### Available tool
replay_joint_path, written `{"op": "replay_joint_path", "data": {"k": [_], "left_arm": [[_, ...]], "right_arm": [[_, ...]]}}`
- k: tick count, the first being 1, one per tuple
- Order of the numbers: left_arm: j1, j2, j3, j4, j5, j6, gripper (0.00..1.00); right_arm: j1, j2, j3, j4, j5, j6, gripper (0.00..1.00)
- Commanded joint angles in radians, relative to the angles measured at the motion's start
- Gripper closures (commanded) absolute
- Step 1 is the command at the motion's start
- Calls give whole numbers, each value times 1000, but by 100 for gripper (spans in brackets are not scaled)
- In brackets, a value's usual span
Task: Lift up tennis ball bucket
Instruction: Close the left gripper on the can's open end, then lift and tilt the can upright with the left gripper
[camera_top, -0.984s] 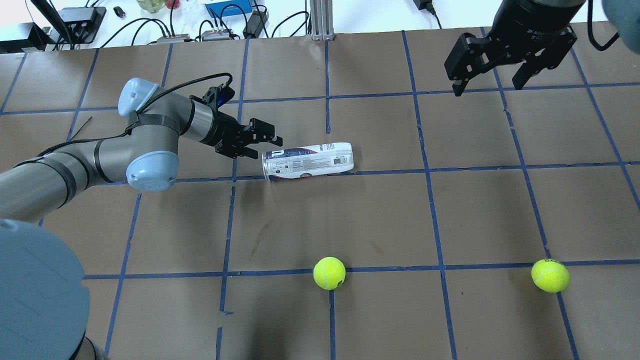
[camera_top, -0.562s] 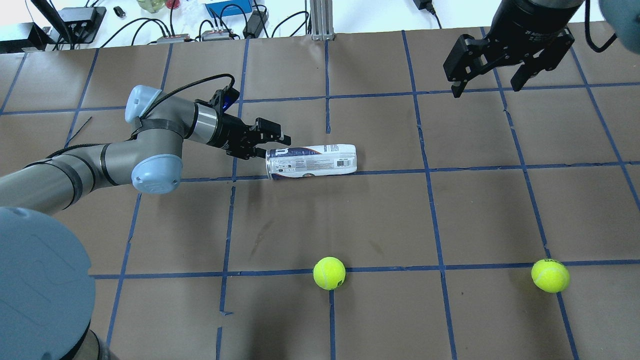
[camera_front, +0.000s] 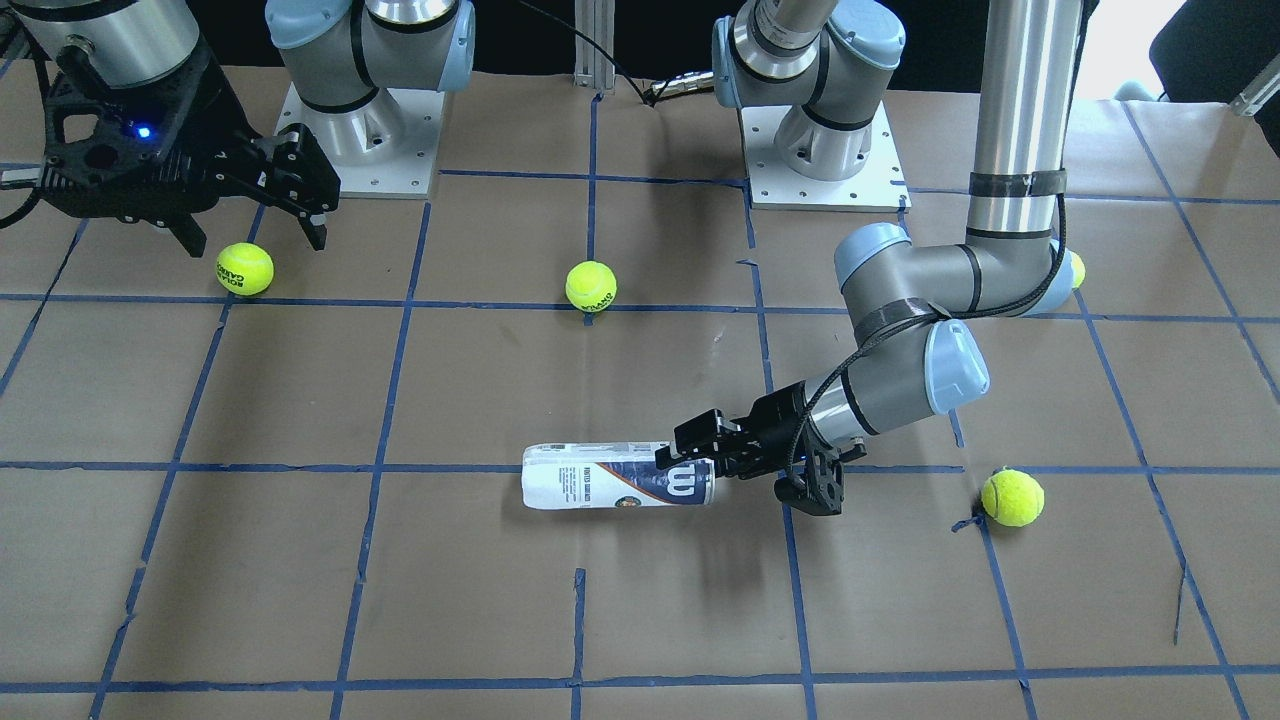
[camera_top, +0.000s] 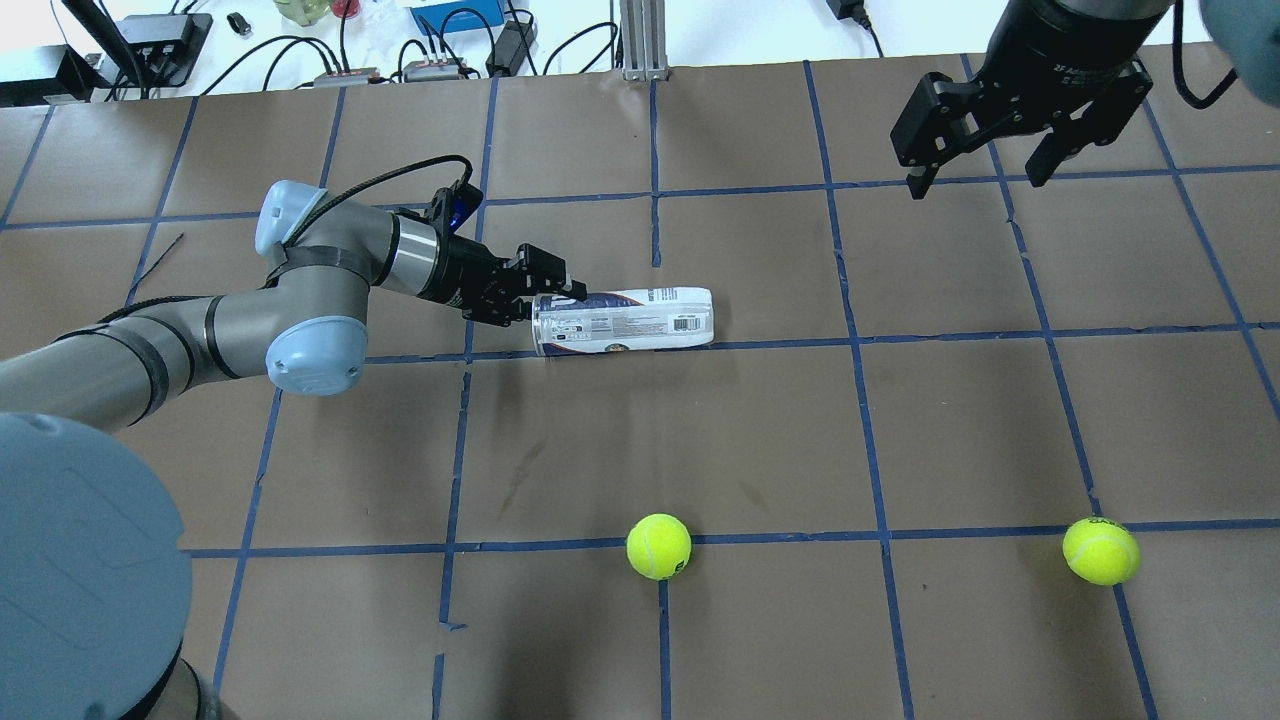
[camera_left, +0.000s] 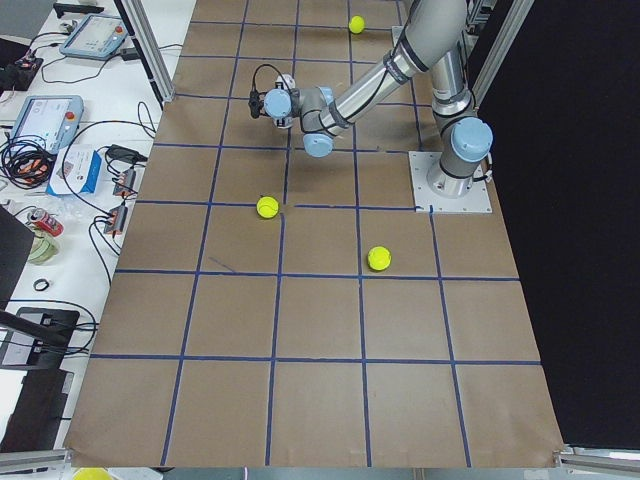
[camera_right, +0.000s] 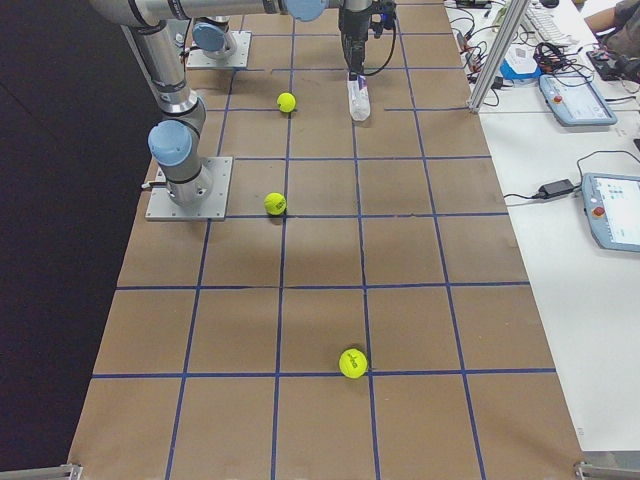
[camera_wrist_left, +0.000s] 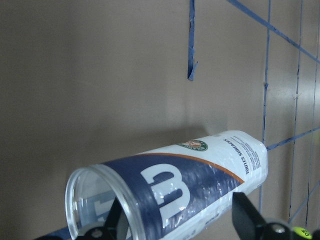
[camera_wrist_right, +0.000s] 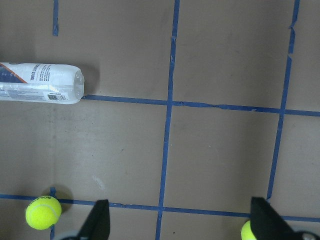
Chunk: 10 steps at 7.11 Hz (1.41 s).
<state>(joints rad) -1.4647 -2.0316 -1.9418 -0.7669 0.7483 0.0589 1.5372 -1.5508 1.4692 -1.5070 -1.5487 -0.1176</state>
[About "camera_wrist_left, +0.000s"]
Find tennis ball by torn tape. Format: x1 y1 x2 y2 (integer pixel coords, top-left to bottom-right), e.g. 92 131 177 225
292 226 313 240

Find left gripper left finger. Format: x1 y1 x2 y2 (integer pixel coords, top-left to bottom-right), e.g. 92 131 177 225
79 198 123 240

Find clear tennis ball can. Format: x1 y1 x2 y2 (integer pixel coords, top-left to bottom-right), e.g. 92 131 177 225
65 130 268 240

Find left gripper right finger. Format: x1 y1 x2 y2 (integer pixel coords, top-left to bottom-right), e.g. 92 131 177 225
231 192 293 240

